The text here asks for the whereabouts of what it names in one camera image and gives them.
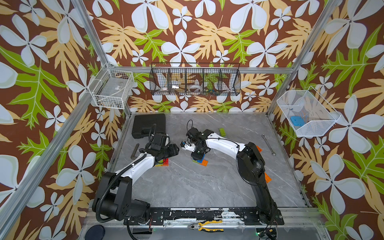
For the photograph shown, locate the aluminium frame post left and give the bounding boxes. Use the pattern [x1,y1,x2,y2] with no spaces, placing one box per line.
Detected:
[71,1,132,117]

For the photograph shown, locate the grey allen key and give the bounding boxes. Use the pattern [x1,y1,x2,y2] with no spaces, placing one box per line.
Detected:
[131,144,140,160]

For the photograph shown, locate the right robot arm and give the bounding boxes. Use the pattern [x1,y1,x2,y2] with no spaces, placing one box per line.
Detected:
[181,127,281,225]

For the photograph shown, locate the black wire basket centre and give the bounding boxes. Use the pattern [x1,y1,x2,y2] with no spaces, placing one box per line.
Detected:
[149,62,241,96]

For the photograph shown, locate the yellow black pliers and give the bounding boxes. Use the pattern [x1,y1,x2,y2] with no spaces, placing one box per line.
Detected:
[187,219,225,233]

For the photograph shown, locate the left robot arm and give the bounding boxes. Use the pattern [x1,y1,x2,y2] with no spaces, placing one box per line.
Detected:
[92,133,180,224]

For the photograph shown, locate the aluminium frame post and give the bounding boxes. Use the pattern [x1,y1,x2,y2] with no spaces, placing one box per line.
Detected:
[267,0,342,117]
[71,1,132,117]

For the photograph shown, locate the silver combination wrench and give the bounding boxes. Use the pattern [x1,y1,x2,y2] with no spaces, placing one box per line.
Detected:
[262,134,276,156]

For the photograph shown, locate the white wire basket right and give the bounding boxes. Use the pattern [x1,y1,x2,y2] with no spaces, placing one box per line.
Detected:
[277,87,341,138]

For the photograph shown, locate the blue sponge in basket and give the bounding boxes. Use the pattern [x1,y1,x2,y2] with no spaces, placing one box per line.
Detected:
[290,116,306,127]

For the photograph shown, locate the white wire basket left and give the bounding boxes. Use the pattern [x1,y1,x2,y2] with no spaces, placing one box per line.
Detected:
[89,64,135,110]

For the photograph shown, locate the aluminium frame post right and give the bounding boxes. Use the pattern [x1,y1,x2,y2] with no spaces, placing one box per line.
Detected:
[267,0,342,117]

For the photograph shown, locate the white wire basket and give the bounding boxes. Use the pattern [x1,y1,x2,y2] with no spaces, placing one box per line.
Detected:
[89,64,135,110]
[277,87,341,138]

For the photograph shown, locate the black plastic tool case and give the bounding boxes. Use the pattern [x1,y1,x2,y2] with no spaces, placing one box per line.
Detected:
[132,114,166,139]

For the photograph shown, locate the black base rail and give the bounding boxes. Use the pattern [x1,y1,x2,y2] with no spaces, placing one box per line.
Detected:
[124,207,285,226]

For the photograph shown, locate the black round disc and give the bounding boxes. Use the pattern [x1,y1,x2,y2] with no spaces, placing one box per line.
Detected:
[84,225,106,240]

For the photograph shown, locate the long orange lego brick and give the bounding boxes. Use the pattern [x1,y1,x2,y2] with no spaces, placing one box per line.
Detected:
[264,173,272,183]

